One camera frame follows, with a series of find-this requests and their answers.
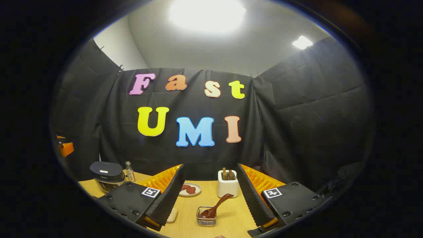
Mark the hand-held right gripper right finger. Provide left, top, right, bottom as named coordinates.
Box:
left=236, top=163, right=326, bottom=238

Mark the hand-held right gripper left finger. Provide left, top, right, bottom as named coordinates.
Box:
left=96, top=164, right=185, bottom=232

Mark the brown wooden spoon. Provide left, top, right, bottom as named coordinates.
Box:
left=199, top=193, right=234, bottom=218

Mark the grey rice cooker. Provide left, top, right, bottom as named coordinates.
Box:
left=90, top=161, right=127, bottom=194

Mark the white square utensil holder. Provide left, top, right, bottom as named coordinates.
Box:
left=217, top=170, right=239, bottom=198

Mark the white round plate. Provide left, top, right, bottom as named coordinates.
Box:
left=178, top=182, right=202, bottom=197

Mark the small glass bottle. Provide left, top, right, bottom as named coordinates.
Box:
left=125, top=161, right=135, bottom=182

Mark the black backdrop cloth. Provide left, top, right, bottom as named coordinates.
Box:
left=51, top=36, right=375, bottom=199

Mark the small ceiling light panel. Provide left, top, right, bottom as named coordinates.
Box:
left=292, top=35, right=314, bottom=50

